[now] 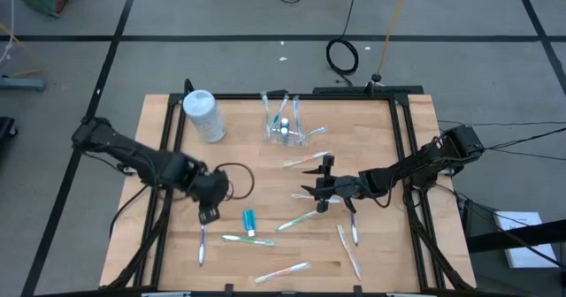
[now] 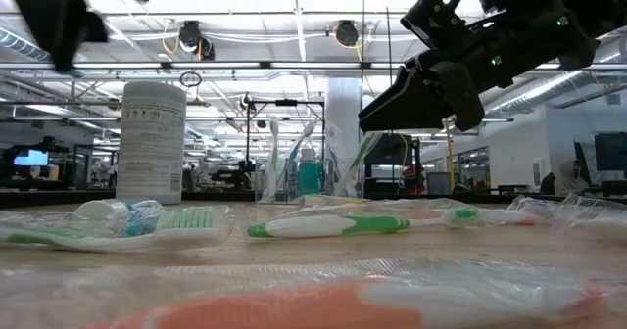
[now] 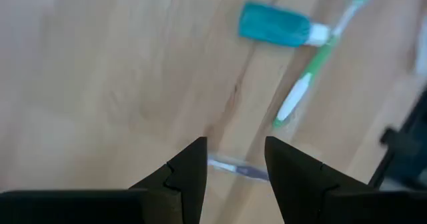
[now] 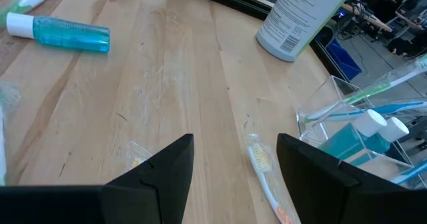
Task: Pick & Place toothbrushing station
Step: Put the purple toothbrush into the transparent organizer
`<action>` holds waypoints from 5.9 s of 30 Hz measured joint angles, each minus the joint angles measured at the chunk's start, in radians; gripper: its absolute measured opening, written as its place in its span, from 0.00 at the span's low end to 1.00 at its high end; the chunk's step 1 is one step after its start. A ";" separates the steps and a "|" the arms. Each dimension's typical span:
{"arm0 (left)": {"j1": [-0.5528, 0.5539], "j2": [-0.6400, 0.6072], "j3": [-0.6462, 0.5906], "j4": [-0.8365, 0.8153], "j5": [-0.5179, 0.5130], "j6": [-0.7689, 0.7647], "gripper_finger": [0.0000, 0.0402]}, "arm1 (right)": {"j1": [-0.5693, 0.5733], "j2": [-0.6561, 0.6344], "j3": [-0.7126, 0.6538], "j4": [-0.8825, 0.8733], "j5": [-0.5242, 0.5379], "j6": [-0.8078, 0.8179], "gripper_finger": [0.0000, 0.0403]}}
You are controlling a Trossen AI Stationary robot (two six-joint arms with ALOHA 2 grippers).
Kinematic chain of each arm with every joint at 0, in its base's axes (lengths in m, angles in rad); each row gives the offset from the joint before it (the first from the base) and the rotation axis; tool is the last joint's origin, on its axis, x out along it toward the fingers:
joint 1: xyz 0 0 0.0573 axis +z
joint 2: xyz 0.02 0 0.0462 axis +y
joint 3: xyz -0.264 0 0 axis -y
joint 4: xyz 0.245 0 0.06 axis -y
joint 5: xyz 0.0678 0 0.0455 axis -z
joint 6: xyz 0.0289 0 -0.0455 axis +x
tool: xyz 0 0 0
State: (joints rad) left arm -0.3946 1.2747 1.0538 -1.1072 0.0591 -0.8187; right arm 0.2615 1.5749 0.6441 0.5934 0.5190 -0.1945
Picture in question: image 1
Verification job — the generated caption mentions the black bar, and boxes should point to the black bar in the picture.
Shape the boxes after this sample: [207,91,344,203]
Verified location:
[466,218,566,254]

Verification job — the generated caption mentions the thin black cable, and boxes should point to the thin black cable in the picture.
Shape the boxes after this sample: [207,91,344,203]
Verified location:
[481,148,566,161]
[484,127,566,151]

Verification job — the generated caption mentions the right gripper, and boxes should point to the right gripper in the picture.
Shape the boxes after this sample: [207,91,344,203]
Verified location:
[300,154,357,214]

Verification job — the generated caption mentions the white paper booklet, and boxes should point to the white paper booklet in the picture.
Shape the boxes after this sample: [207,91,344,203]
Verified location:
[493,211,559,270]

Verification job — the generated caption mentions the thin yellow cable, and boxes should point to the thin yellow cable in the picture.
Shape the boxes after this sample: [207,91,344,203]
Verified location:
[0,22,44,78]

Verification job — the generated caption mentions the grey metal foot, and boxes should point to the grey metal foot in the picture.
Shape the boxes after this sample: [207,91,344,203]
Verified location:
[0,76,46,93]

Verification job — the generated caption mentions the scattered toothbrushes on table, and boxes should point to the scattered toothbrushes on table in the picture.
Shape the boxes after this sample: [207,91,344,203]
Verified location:
[336,223,363,282]

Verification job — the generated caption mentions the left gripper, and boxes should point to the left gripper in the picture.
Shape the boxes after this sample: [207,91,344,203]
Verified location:
[191,166,231,226]

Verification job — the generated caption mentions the blue toothbrush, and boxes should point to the blue toothbrush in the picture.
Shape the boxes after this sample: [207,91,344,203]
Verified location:
[269,94,291,133]
[291,95,305,137]

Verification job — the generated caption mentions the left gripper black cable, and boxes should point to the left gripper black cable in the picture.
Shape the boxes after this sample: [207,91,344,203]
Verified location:
[214,162,256,202]

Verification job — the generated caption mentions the black equipment piece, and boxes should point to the black equipment piece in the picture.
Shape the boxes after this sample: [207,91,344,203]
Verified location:
[0,117,19,144]

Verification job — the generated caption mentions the coiled black floor cable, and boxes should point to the coiled black floor cable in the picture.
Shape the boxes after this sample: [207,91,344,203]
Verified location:
[325,0,362,88]

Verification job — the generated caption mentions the white wipes canister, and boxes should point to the white wipes canister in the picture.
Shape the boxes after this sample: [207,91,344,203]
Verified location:
[182,88,228,144]

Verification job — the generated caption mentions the thin white cable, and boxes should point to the thin white cable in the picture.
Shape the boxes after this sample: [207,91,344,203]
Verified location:
[0,0,18,65]

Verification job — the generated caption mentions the black base cable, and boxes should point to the black base cable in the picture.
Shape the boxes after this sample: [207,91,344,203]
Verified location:
[431,181,566,271]
[109,185,149,240]

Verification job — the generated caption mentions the orange-yellow floor cable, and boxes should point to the orange-yellow floor cable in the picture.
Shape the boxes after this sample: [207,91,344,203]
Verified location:
[377,0,414,75]

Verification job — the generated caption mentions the clear plastic organizer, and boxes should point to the clear plastic organizer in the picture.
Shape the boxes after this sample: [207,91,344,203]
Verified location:
[263,110,311,148]

